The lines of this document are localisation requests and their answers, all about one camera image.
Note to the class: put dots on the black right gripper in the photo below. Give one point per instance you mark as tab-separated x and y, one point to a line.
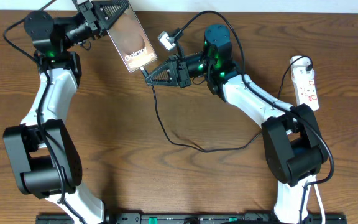
177	71

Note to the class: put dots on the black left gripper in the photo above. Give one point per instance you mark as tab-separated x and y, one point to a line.
99	25

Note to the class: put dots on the white power strip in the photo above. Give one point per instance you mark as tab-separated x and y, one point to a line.
305	93

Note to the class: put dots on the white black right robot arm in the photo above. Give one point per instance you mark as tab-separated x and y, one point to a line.
295	151

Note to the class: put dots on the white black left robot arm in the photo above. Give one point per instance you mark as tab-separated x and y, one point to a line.
43	157

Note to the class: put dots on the white USB charger adapter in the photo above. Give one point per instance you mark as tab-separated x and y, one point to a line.
301	68

